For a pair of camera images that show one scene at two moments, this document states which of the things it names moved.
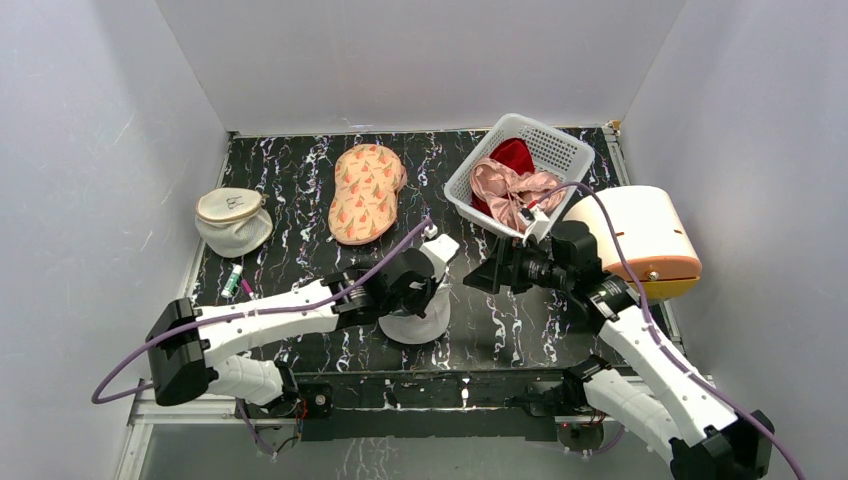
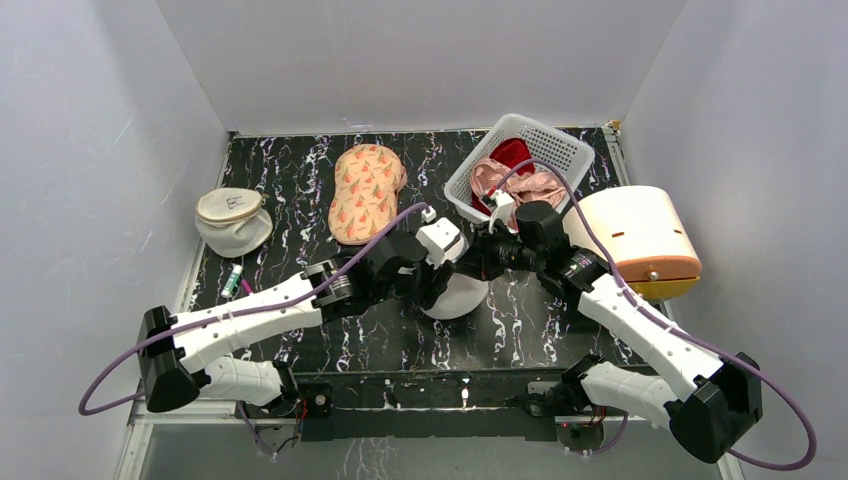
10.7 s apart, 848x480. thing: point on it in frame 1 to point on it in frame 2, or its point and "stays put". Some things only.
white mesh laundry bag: x=411 y=328 to x=462 y=296
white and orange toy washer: x=660 y=241 stays put
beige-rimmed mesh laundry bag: x=232 y=222 stays put
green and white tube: x=232 y=281 stays put
